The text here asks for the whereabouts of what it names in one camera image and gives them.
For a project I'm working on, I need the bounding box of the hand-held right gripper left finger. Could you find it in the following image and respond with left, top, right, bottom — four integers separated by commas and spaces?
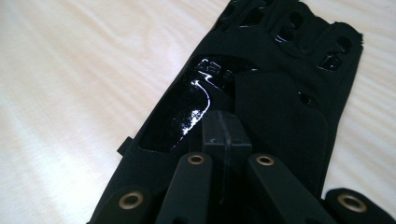
154, 109, 231, 224

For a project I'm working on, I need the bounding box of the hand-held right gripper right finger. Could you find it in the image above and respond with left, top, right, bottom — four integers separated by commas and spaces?
227, 112, 339, 224

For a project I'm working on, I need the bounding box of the black fingerless glove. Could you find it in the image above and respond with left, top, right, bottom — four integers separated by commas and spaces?
87, 0, 364, 224

